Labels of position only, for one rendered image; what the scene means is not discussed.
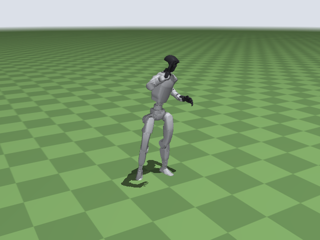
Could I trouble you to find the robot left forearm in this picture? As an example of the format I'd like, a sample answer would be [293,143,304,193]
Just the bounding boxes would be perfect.
[171,88,182,102]

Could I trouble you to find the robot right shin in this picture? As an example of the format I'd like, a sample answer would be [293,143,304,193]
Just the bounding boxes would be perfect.
[138,149,146,172]

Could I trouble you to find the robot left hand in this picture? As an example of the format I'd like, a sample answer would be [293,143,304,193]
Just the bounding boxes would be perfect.
[179,95,193,106]

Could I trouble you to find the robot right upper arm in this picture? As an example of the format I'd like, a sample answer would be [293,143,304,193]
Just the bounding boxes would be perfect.
[146,74,162,91]

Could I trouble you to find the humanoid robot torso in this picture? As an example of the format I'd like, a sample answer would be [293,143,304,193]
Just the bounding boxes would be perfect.
[150,71,175,121]

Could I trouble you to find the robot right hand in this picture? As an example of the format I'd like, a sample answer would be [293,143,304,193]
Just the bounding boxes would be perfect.
[164,60,180,78]

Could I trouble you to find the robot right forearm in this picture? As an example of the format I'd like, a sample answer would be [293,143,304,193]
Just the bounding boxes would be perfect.
[146,74,171,87]

